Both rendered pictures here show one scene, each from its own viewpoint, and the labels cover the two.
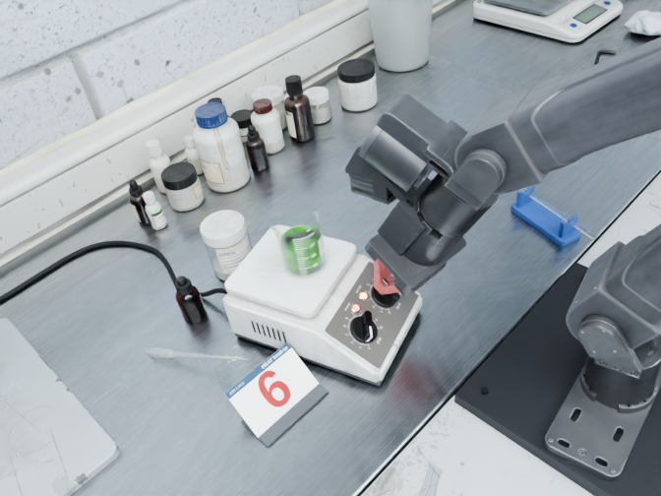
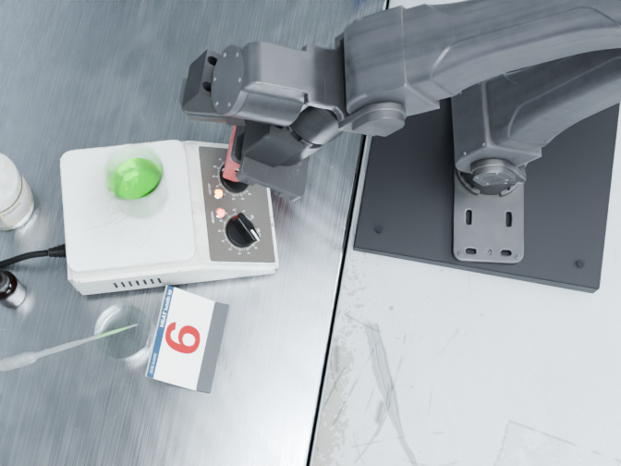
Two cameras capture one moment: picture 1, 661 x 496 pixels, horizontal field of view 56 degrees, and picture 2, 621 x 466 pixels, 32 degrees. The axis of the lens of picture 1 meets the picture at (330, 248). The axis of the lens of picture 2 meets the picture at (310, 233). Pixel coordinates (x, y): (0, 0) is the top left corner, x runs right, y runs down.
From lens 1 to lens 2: 0.55 m
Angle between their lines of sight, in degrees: 39
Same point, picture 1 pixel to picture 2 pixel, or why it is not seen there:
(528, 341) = (391, 151)
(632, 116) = (521, 61)
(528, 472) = (447, 285)
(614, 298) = (501, 147)
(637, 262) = (519, 120)
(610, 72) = (497, 34)
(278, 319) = (152, 271)
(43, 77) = not seen: outside the picture
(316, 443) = (252, 362)
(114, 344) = not seen: outside the picture
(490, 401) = (388, 237)
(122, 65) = not seen: outside the picture
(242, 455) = (191, 414)
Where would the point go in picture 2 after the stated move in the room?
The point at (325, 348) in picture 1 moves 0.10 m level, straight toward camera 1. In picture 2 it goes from (213, 273) to (285, 348)
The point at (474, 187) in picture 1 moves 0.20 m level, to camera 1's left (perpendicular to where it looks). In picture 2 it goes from (377, 131) to (178, 291)
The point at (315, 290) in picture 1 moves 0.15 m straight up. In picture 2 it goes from (178, 225) to (164, 174)
